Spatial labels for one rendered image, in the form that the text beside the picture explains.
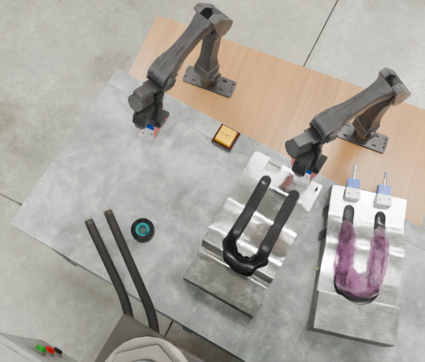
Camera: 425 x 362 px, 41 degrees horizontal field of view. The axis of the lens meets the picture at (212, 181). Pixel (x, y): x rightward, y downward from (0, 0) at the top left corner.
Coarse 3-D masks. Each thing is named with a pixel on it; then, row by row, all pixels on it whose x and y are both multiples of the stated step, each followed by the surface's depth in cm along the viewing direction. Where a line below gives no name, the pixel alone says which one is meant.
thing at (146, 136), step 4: (148, 124) 194; (148, 128) 194; (152, 128) 194; (140, 132) 192; (144, 132) 192; (148, 132) 192; (152, 132) 192; (140, 136) 192; (144, 136) 191; (148, 136) 191; (152, 136) 191; (156, 136) 195; (140, 140) 196; (144, 140) 194; (148, 140) 192; (152, 140) 192; (152, 144) 195
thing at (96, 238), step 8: (88, 216) 195; (88, 224) 194; (96, 232) 192; (96, 240) 191; (96, 248) 190; (104, 248) 190; (104, 256) 188; (104, 264) 187; (112, 264) 187; (112, 272) 185; (112, 280) 185; (120, 280) 185
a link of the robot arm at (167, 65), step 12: (204, 12) 178; (192, 24) 172; (204, 24) 171; (216, 24) 171; (228, 24) 179; (180, 36) 173; (192, 36) 172; (204, 36) 175; (180, 48) 172; (192, 48) 175; (156, 60) 173; (168, 60) 172; (180, 60) 173; (156, 72) 173; (168, 72) 172
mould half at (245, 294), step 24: (288, 168) 195; (240, 192) 193; (288, 192) 193; (312, 192) 193; (216, 216) 186; (264, 216) 191; (216, 240) 183; (240, 240) 183; (288, 240) 187; (192, 264) 187; (216, 264) 187; (216, 288) 185; (240, 288) 185; (264, 288) 185
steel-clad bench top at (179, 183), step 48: (96, 144) 206; (144, 144) 207; (192, 144) 207; (240, 144) 208; (48, 192) 200; (96, 192) 201; (144, 192) 201; (192, 192) 201; (48, 240) 195; (192, 240) 196; (192, 288) 191; (288, 288) 191; (240, 336) 186; (288, 336) 186; (336, 336) 187
